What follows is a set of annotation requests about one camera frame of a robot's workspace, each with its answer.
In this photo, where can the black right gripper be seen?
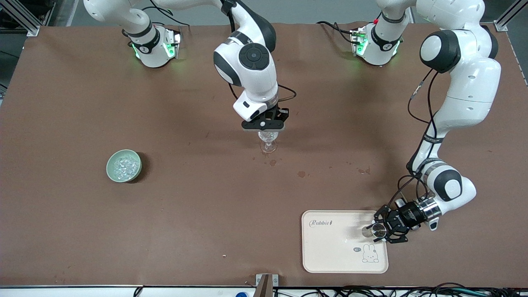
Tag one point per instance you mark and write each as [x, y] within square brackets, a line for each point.
[281, 113]

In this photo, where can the aluminium frame profile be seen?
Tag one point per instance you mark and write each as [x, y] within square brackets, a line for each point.
[505, 20]
[29, 25]

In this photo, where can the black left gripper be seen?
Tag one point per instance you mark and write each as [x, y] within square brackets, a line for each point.
[405, 215]

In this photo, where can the brown table cover sheet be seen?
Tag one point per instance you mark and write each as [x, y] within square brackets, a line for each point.
[206, 214]

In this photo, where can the clear stemmed wine glass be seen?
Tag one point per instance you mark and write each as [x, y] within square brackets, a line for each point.
[268, 142]

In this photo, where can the green ceramic bowl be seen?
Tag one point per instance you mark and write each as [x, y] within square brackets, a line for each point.
[110, 171]

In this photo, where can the cream rabbit print tray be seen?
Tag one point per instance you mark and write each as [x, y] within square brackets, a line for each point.
[330, 247]

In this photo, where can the clear ice cubes pile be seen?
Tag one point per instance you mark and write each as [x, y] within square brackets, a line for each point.
[125, 166]

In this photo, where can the grey metal camera bracket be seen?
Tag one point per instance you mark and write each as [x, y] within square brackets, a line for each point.
[264, 284]

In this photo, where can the small metal jigger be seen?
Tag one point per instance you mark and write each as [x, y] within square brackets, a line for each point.
[377, 232]

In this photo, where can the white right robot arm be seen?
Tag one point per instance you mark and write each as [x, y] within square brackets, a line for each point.
[251, 74]

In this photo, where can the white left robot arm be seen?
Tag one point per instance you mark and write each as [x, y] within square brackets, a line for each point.
[470, 82]

